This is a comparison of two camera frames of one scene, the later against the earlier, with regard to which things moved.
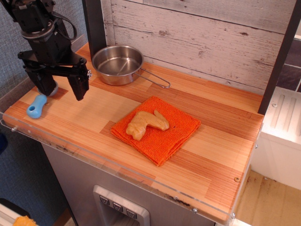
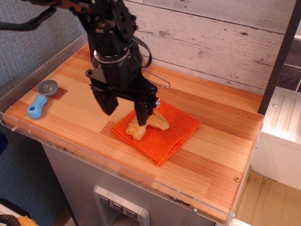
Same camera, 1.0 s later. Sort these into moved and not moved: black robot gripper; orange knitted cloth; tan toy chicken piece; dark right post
Moved: black robot gripper
Not moved: dark right post; tan toy chicken piece; orange knitted cloth
